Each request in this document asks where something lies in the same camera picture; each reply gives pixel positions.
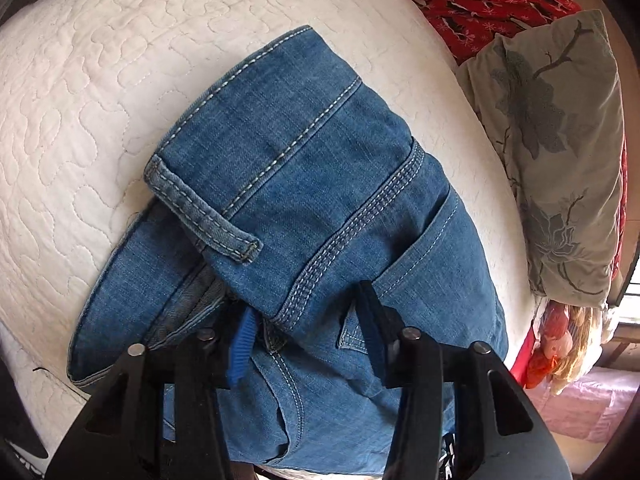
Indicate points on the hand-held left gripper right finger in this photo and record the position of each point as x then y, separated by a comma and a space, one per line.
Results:
371, 342

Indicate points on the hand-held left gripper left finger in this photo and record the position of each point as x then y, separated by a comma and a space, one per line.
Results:
242, 347

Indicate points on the blue denim pants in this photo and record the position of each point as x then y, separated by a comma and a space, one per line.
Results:
300, 160

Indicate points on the plastic bag of yarn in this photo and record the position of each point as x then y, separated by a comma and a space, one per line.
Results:
575, 340

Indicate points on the pink cloth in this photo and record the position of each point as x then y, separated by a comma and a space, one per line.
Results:
590, 405

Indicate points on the black printed cloth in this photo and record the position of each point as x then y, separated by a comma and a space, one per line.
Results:
17, 410

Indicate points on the window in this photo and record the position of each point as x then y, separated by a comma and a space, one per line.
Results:
630, 285

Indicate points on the grey floral pillow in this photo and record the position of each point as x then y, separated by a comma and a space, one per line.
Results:
550, 135

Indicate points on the white quilted bed cover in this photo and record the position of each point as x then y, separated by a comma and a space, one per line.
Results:
100, 60

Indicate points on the red floral cushion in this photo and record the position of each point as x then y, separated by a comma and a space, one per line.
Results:
475, 0

